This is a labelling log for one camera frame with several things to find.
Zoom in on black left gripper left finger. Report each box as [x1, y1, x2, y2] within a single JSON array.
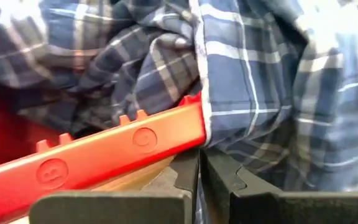
[[29, 149, 200, 224]]

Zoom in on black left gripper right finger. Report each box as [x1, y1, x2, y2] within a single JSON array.
[[200, 149, 358, 224]]

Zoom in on blue plaid pajama pants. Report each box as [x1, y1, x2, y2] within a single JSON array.
[[190, 0, 358, 192]]

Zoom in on red plastic laundry bin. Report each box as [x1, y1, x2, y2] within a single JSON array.
[[0, 77, 207, 224]]

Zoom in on light wooden desk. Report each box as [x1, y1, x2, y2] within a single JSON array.
[[91, 155, 175, 192]]

